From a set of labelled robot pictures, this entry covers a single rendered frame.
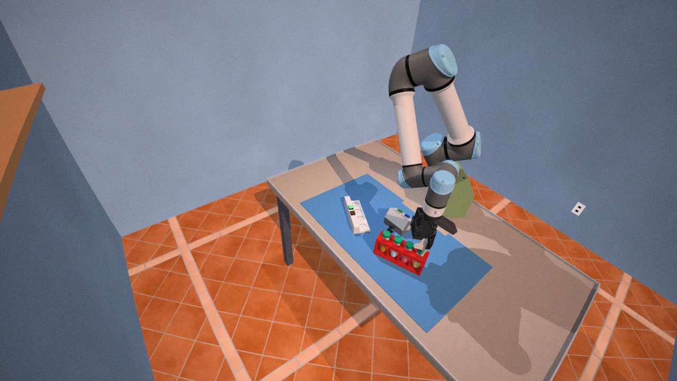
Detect blue flat mat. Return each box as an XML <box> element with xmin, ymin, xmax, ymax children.
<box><xmin>300</xmin><ymin>174</ymin><xmax>492</xmax><ymax>333</ymax></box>

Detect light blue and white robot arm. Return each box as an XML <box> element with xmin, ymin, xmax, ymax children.
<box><xmin>388</xmin><ymin>44</ymin><xmax>481</xmax><ymax>235</ymax></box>

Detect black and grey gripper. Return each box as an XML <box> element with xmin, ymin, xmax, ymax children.
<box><xmin>410</xmin><ymin>207</ymin><xmax>441</xmax><ymax>256</ymax></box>

